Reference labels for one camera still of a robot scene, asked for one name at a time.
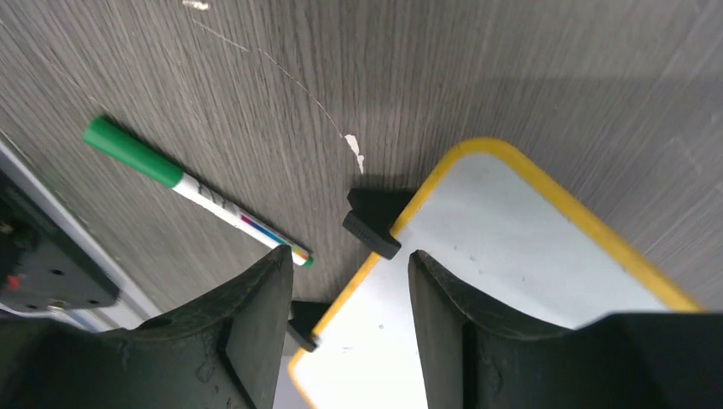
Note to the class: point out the aluminium front rail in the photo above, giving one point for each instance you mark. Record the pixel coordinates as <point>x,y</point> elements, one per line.
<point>133,306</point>

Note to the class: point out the yellow framed whiteboard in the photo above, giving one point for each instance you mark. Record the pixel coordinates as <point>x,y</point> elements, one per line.
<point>490,216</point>

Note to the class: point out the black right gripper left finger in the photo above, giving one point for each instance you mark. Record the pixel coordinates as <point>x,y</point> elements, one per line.
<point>220,350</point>

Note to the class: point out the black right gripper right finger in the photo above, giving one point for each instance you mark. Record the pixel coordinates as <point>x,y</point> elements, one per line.
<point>477,352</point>

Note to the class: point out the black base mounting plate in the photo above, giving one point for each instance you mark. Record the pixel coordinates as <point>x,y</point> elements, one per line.
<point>42,268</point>

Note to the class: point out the white green marker pen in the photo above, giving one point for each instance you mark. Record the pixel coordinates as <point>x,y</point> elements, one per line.
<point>108,138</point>

